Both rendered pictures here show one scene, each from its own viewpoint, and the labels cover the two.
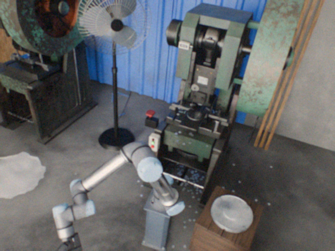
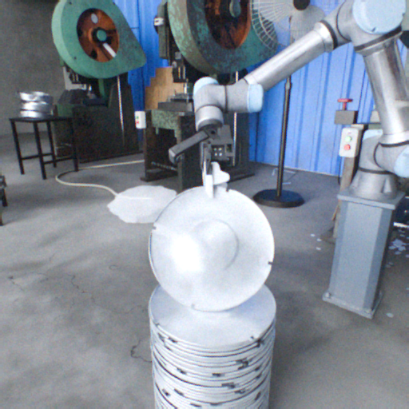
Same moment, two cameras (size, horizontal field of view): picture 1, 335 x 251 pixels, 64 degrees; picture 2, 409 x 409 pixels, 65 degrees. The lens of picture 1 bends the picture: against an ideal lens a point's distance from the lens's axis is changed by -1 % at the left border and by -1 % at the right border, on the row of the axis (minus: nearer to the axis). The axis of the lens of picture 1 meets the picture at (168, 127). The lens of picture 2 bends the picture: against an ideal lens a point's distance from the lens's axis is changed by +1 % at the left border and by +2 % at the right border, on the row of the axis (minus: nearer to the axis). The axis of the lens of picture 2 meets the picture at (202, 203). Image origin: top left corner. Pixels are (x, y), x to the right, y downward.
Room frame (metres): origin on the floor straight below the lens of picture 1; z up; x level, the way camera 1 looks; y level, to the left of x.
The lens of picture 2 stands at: (-0.11, 0.06, 0.81)
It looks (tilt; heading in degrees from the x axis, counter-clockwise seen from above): 20 degrees down; 26
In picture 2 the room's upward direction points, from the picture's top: straight up
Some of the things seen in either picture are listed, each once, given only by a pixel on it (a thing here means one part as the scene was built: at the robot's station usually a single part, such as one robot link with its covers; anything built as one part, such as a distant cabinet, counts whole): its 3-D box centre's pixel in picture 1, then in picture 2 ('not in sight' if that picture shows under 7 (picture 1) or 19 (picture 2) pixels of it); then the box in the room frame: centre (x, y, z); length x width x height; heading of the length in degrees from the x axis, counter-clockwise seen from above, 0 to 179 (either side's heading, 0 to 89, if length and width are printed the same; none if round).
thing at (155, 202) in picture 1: (161, 196); (374, 180); (1.17, -0.01, 0.50); 0.15 x 0.15 x 0.10
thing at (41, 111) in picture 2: not in sight; (41, 133); (2.11, 2.87, 0.40); 0.45 x 0.40 x 0.79; 84
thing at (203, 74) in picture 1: (203, 81); not in sight; (1.84, -0.22, 1.04); 0.17 x 0.15 x 0.30; 162
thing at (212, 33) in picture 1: (211, 49); not in sight; (1.88, -0.23, 1.27); 0.21 x 0.12 x 0.34; 162
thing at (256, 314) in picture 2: not in sight; (212, 299); (0.47, 0.31, 0.34); 0.29 x 0.29 x 0.01
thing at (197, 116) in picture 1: (192, 125); not in sight; (1.71, -0.18, 0.72); 0.25 x 0.14 x 0.14; 162
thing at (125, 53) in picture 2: not in sight; (108, 84); (3.26, 2.99, 0.87); 1.53 x 0.99 x 1.74; 165
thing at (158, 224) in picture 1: (159, 220); (361, 248); (1.17, -0.01, 0.23); 0.19 x 0.19 x 0.45; 77
